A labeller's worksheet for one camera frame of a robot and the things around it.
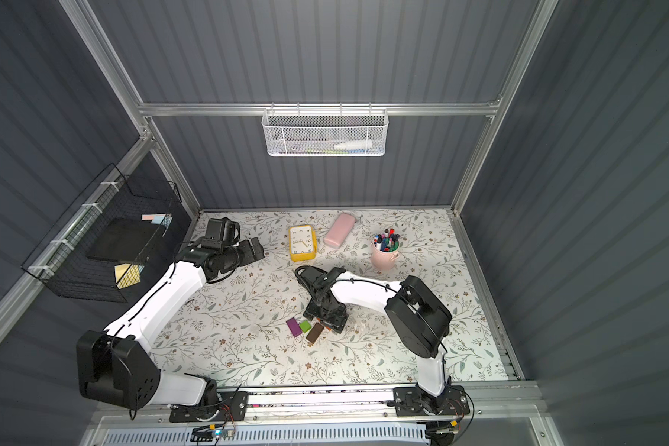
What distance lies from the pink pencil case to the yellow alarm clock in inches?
2.2

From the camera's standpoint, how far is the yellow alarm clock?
3.50 feet

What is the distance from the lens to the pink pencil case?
43.1 inches
